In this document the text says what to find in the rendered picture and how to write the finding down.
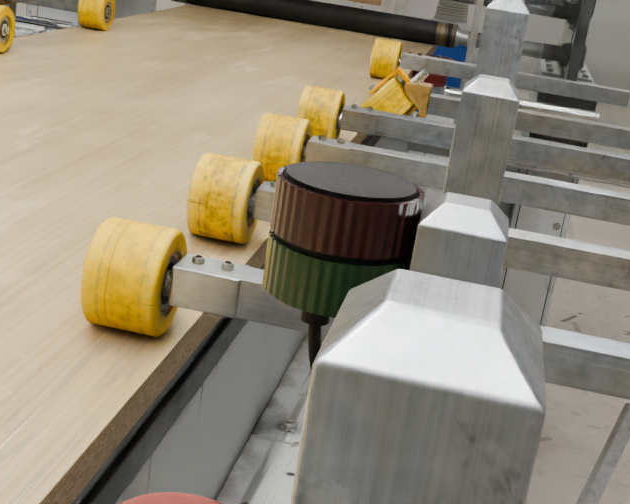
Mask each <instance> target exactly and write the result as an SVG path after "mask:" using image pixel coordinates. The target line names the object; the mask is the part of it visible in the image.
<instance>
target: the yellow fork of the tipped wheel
mask: <svg viewBox="0 0 630 504"><path fill-rule="evenodd" d="M396 73H398V74H399V76H400V77H401V78H402V79H403V80H404V81H405V86H404V93H405V94H406V95H407V96H408V98H409V99H410V100H411V101H412V102H413V104H414V106H413V107H412V108H411V109H410V110H408V111H407V112H406V113H405V114H404V115H406V116H408V115H410V114H411V113H412V112H413V111H414V110H416V109H417V108H418V110H419V112H418V113H417V115H416V117H422V118H426V116H427V109H428V103H429V98H430V95H431V93H432V88H433V84H430V83H425V82H424V79H425V78H426V77H428V76H429V73H428V72H427V71H426V70H425V69H422V70H421V71H420V72H419V73H418V74H416V75H415V76H414V77H413V78H412V79H410V78H409V77H408V76H407V74H406V73H405V72H404V71H403V70H402V69H401V67H398V68H397V69H396V70H394V71H393V72H392V73H391V74H390V75H389V76H387V77H386V78H385V79H384V80H383V81H382V82H380V83H379V84H378V85H377V86H375V85H374V84H372V85H371V86H370V87H369V90H370V92H369V94H370V95H372V94H373V93H374V92H375V91H376V90H377V89H379V88H380V87H381V86H382V85H383V84H384V83H386V82H387V81H388V80H389V79H390V78H391V77H393V76H394V75H395V74H396Z"/></svg>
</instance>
